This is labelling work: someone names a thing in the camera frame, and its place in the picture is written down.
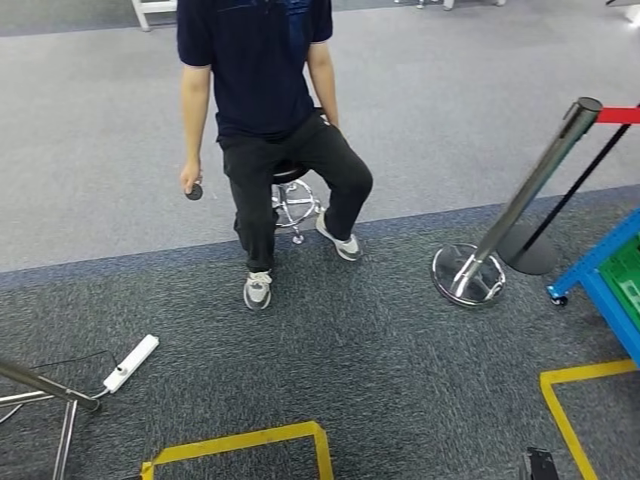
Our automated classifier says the blue metal shelf rack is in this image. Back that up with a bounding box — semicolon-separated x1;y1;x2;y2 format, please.
546;208;640;369

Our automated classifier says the steel workbench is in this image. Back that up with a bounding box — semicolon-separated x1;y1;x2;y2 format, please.
0;357;101;480

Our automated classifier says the black round stool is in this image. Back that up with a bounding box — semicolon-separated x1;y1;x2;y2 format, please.
271;160;325;245

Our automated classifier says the person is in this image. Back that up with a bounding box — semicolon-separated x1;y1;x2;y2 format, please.
177;0;374;311

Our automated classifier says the white power strip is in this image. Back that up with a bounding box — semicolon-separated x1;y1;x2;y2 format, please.
103;334;160;394

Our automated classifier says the yellow floor tape square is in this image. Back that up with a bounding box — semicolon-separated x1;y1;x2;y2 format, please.
540;359;638;480

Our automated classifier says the green plastic crate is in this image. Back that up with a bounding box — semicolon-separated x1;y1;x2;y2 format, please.
598;235;640;333

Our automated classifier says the red barrier belt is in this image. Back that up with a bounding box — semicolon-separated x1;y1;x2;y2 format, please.
595;105;640;126

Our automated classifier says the black stanchion post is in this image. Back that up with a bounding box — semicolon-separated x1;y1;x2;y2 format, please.
496;105;640;276

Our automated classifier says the chrome stanchion post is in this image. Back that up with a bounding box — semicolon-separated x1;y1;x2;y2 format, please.
431;97;604;308

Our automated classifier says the white table frame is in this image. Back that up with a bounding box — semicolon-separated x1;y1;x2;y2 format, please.
131;0;178;32

